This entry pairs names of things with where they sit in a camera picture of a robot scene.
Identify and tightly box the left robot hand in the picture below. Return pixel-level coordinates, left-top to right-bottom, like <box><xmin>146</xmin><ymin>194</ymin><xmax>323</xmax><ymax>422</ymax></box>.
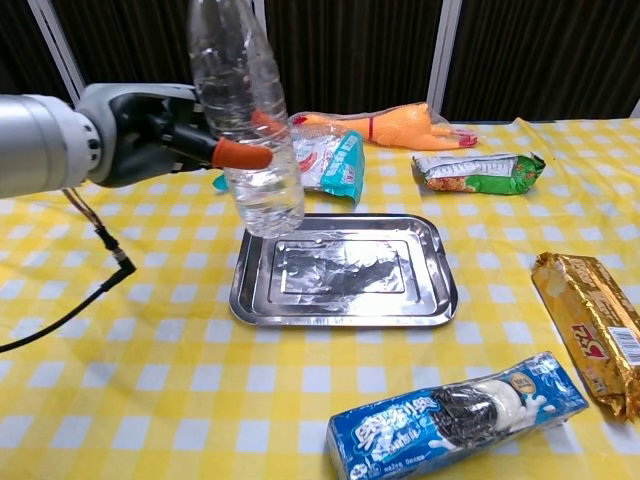
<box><xmin>74</xmin><ymin>82</ymin><xmax>291</xmax><ymax>189</ymax></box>

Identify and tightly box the transparent plastic water bottle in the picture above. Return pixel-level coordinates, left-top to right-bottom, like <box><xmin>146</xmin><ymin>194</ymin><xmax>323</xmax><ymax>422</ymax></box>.
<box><xmin>186</xmin><ymin>0</ymin><xmax>306</xmax><ymax>239</ymax></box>

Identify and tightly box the stainless steel rectangular tray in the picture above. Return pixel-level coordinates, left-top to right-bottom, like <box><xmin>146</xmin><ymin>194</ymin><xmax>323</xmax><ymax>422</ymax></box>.
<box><xmin>228</xmin><ymin>213</ymin><xmax>460</xmax><ymax>329</ymax></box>

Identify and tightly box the teal white snack bag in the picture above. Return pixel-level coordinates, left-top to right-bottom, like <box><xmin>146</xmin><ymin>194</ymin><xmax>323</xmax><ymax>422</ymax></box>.
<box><xmin>213</xmin><ymin>124</ymin><xmax>365</xmax><ymax>203</ymax></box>

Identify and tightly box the yellow white checkered tablecloth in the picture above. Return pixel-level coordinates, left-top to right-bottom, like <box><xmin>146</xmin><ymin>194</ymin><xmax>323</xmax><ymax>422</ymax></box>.
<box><xmin>0</xmin><ymin>117</ymin><xmax>640</xmax><ymax>480</ymax></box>

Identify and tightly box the orange rubber chicken toy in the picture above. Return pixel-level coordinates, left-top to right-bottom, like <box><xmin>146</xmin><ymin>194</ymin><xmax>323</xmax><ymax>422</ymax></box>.
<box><xmin>288</xmin><ymin>101</ymin><xmax>479</xmax><ymax>152</ymax></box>

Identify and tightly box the green snack packet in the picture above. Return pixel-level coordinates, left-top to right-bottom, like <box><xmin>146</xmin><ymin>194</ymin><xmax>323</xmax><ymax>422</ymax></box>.
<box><xmin>411</xmin><ymin>152</ymin><xmax>547</xmax><ymax>196</ymax></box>

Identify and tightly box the blue oreo cookie package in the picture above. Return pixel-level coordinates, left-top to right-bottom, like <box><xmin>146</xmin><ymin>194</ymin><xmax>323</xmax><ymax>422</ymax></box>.
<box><xmin>326</xmin><ymin>351</ymin><xmax>590</xmax><ymax>480</ymax></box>

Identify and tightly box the gold biscuit package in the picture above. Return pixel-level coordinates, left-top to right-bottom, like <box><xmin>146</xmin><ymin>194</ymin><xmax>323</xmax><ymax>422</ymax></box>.
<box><xmin>530</xmin><ymin>252</ymin><xmax>640</xmax><ymax>424</ymax></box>

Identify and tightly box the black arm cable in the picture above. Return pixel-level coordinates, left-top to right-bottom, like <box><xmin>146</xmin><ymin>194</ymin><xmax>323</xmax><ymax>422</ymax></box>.
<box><xmin>0</xmin><ymin>185</ymin><xmax>138</xmax><ymax>353</ymax></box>

